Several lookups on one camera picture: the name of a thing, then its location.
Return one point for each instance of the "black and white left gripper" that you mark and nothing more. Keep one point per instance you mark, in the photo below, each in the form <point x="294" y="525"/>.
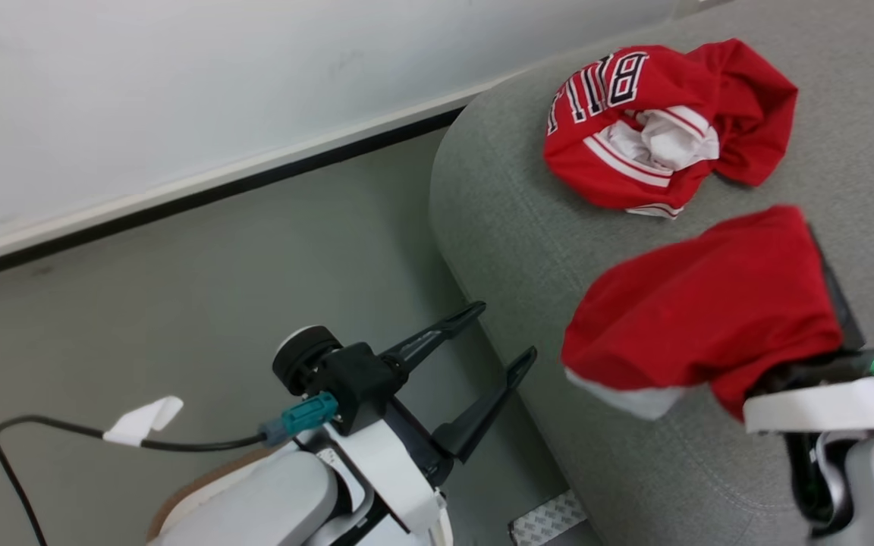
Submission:
<point x="376" y="447"/>

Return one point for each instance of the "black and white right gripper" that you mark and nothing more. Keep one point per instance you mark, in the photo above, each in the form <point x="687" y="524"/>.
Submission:
<point x="847" y="402"/>

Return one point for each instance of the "plain red garment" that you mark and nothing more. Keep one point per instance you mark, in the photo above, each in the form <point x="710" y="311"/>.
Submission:
<point x="710" y="318"/>

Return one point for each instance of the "red lettered sports jersey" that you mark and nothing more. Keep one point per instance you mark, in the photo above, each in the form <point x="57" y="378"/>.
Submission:
<point x="748" y="98"/>

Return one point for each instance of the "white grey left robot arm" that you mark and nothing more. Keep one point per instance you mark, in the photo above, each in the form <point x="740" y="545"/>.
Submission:
<point x="270" y="500"/>

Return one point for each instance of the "light grey fabric sofa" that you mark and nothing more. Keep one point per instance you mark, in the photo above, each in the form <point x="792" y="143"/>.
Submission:
<point x="528" y="250"/>

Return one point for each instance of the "white patterned floor tape strip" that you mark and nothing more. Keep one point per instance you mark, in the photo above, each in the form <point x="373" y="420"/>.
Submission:
<point x="547" y="519"/>

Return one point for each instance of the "white and black baseboard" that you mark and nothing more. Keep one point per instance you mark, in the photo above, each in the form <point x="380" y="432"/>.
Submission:
<point x="179" y="193"/>

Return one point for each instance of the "round black left wrist camera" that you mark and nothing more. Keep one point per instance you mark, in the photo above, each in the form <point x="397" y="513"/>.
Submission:
<point x="300" y="356"/>

